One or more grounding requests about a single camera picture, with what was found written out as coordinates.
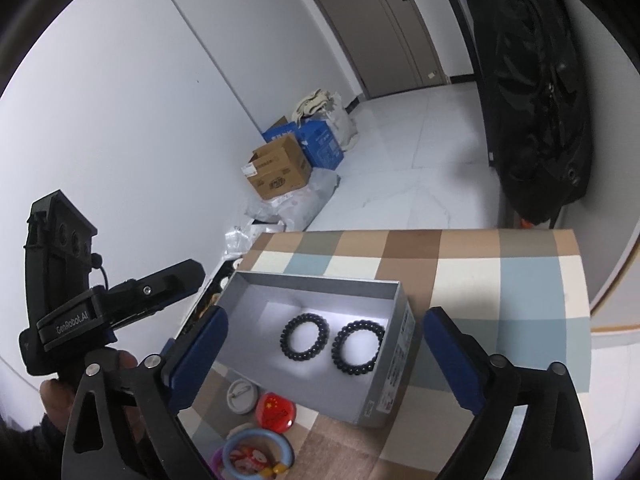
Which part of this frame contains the white round badge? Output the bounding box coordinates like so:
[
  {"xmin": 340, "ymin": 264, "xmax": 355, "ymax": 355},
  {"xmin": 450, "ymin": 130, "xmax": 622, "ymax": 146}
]
[{"xmin": 227, "ymin": 378, "xmax": 259, "ymax": 415}]

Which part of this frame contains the red China badge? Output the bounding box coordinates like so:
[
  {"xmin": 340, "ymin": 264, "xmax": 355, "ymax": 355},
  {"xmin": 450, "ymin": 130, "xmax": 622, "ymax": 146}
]
[{"xmin": 255, "ymin": 392, "xmax": 297, "ymax": 434}]

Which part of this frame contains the black bead bracelet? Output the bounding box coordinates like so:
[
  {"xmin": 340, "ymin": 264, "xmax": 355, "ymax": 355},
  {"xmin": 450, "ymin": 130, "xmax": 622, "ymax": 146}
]
[
  {"xmin": 278, "ymin": 312, "xmax": 331, "ymax": 362},
  {"xmin": 330, "ymin": 318, "xmax": 386, "ymax": 376}
]

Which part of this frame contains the blue ring bracelet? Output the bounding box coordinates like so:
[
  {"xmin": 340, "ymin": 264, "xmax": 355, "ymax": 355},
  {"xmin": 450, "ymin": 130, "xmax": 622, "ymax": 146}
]
[{"xmin": 220, "ymin": 429, "xmax": 296, "ymax": 480}]

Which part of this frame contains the left hand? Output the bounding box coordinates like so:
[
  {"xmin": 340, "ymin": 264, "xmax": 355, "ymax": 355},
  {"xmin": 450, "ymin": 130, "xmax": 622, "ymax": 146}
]
[{"xmin": 39, "ymin": 349, "xmax": 147, "ymax": 443}]

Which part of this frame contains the checkered cloth mat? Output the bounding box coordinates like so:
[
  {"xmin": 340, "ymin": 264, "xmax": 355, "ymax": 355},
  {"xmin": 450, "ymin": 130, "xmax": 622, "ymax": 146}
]
[{"xmin": 176, "ymin": 227, "xmax": 594, "ymax": 480}]

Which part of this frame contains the grey cardboard box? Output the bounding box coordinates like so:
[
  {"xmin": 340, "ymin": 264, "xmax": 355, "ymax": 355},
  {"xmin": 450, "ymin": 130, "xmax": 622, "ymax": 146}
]
[{"xmin": 214, "ymin": 271, "xmax": 416, "ymax": 428}]

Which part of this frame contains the grey plastic parcel bag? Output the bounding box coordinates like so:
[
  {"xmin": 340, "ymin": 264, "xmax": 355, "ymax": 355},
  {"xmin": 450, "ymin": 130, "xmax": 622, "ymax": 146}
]
[{"xmin": 245, "ymin": 168, "xmax": 341, "ymax": 232}]

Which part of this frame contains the brown cardboard box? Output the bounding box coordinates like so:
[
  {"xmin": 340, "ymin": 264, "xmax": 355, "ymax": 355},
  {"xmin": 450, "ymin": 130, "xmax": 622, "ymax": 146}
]
[{"xmin": 242, "ymin": 133, "xmax": 311, "ymax": 200}]

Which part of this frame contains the blue cardboard box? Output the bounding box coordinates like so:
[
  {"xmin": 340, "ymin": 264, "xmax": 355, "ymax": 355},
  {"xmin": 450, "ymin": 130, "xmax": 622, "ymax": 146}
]
[{"xmin": 262, "ymin": 119, "xmax": 344, "ymax": 170}]

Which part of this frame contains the black large bag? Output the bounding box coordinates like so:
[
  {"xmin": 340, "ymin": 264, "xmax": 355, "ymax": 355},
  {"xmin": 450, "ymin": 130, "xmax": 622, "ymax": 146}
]
[{"xmin": 468, "ymin": 0, "xmax": 593, "ymax": 224}]

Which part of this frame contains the white tote bag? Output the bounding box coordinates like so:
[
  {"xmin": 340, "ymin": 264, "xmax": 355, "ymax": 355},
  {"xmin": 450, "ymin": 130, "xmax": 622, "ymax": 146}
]
[{"xmin": 291, "ymin": 89, "xmax": 359, "ymax": 152}]

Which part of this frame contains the grey door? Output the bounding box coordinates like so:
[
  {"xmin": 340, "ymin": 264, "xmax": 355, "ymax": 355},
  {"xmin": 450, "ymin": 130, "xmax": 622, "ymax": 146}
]
[{"xmin": 314, "ymin": 0, "xmax": 447, "ymax": 99}]

